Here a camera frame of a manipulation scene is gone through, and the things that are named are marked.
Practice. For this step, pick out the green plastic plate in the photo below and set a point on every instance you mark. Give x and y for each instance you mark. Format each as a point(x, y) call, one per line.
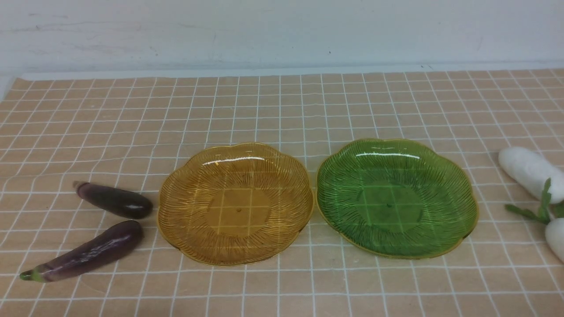
point(396, 198)

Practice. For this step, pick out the checkered orange tablecloth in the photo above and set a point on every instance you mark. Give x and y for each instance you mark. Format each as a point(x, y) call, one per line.
point(132, 133)

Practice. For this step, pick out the white radish with leaves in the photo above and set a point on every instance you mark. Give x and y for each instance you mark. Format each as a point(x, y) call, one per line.
point(549, 214)

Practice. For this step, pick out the amber plastic plate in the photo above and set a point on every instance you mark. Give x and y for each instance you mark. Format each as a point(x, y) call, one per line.
point(235, 205)

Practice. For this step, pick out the long purple eggplant green stem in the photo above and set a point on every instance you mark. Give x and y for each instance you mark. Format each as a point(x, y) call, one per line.
point(113, 244)

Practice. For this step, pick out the short dark purple eggplant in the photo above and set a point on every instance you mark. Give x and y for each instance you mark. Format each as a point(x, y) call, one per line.
point(120, 202)

